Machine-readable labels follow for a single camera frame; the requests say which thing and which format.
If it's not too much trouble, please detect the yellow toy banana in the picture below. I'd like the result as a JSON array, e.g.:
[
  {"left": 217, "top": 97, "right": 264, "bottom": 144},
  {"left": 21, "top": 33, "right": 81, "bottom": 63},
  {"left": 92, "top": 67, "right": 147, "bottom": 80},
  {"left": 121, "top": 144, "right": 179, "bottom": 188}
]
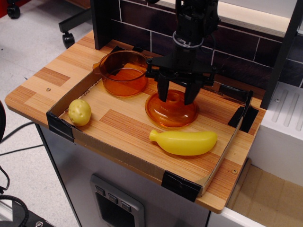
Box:
[{"left": 149, "top": 130, "right": 217, "bottom": 156}]

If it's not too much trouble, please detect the black vertical post right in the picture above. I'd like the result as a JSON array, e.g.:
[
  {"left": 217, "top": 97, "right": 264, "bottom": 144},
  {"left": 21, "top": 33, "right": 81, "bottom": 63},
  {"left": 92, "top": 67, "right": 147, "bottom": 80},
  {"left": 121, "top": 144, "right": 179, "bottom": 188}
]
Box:
[{"left": 260, "top": 0, "right": 303, "bottom": 110}]

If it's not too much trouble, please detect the black vertical post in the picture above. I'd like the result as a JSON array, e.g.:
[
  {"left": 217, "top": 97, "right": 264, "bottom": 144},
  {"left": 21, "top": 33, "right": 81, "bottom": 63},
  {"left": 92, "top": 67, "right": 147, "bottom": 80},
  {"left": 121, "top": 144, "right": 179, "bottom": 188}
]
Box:
[
  {"left": 260, "top": 0, "right": 303, "bottom": 110},
  {"left": 90, "top": 0, "right": 119, "bottom": 50}
]

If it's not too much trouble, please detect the orange transparent toy pot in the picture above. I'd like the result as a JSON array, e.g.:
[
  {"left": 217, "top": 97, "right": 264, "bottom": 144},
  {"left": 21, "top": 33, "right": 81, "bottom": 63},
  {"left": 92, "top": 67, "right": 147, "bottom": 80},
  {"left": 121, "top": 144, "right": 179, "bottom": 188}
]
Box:
[{"left": 93, "top": 50, "right": 148, "bottom": 97}]

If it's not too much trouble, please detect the orange transparent pot lid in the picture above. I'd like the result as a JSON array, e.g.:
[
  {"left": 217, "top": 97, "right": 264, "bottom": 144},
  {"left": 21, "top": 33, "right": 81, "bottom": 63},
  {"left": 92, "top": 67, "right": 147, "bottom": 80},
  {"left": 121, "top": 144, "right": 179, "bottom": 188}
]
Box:
[{"left": 145, "top": 90, "right": 199, "bottom": 128}]

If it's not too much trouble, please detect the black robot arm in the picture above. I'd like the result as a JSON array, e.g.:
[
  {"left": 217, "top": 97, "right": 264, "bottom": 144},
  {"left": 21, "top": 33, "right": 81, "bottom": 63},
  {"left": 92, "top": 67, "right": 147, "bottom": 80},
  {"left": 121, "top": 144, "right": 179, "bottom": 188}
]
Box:
[{"left": 145, "top": 0, "right": 220, "bottom": 105}]

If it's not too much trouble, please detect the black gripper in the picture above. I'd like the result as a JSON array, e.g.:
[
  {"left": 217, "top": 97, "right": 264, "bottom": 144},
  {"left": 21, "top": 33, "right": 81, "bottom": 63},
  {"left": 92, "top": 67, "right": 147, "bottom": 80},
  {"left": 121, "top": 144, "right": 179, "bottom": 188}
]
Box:
[{"left": 145, "top": 46, "right": 216, "bottom": 105}]

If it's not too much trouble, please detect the black cable on floor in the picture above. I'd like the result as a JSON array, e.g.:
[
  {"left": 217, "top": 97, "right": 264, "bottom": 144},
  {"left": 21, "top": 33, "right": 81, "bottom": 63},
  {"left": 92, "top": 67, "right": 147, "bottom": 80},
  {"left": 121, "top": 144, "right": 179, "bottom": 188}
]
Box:
[{"left": 0, "top": 121, "right": 45, "bottom": 157}]

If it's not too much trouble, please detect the black vertical post left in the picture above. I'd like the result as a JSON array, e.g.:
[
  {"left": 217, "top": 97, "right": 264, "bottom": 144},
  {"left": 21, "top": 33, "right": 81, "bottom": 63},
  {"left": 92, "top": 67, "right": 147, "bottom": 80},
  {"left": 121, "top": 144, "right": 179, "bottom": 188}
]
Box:
[{"left": 90, "top": 0, "right": 119, "bottom": 50}]

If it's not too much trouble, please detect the grey toy oven panel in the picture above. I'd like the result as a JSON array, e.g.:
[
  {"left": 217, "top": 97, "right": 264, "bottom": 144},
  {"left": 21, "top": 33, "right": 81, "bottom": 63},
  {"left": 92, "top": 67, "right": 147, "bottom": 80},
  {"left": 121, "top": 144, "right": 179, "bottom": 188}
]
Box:
[{"left": 90, "top": 175, "right": 145, "bottom": 227}]

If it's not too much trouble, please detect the cardboard fence with black tape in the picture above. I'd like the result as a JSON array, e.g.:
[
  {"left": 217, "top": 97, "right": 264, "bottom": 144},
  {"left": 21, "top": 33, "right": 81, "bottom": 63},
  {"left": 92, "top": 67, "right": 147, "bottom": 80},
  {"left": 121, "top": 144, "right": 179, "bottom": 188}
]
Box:
[{"left": 46, "top": 72, "right": 264, "bottom": 210}]

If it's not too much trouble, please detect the white toy sink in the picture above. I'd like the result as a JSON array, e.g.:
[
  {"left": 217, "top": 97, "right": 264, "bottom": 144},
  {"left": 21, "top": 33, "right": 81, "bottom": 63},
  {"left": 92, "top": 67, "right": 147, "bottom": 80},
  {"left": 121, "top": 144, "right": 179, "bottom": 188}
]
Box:
[{"left": 249, "top": 82, "right": 303, "bottom": 185}]

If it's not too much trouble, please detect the yellow toy potato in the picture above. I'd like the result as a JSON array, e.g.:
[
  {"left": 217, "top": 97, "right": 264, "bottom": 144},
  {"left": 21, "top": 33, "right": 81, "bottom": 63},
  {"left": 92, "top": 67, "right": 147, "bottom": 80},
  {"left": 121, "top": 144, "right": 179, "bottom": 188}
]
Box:
[{"left": 68, "top": 99, "right": 91, "bottom": 126}]

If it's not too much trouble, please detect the black caster wheel top left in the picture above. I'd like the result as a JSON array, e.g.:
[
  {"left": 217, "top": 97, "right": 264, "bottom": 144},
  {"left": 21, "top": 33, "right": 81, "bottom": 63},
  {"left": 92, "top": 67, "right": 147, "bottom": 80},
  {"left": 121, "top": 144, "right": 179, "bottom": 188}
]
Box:
[{"left": 7, "top": 0, "right": 21, "bottom": 19}]

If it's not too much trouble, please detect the black braided cable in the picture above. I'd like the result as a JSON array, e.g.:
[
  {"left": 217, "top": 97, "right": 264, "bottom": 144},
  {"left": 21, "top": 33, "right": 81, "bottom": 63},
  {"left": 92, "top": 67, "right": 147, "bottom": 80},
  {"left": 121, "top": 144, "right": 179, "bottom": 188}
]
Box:
[{"left": 0, "top": 195, "right": 29, "bottom": 227}]

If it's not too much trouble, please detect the black office chair base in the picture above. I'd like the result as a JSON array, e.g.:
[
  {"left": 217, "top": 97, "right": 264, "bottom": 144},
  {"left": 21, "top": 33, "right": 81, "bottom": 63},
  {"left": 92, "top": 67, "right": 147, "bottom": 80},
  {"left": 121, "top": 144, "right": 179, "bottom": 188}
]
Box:
[{"left": 59, "top": 8, "right": 91, "bottom": 49}]

